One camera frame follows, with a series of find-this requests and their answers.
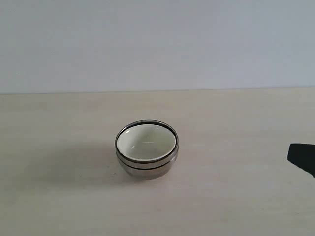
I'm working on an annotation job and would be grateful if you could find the dimpled steel bowl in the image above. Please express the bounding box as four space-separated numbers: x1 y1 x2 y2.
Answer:
115 119 179 169

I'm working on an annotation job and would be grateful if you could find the white ceramic bowl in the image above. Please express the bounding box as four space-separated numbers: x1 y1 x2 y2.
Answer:
117 124 176 161

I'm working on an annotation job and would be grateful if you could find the smooth steel bowl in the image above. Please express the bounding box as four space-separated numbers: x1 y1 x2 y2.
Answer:
118 160 175 180

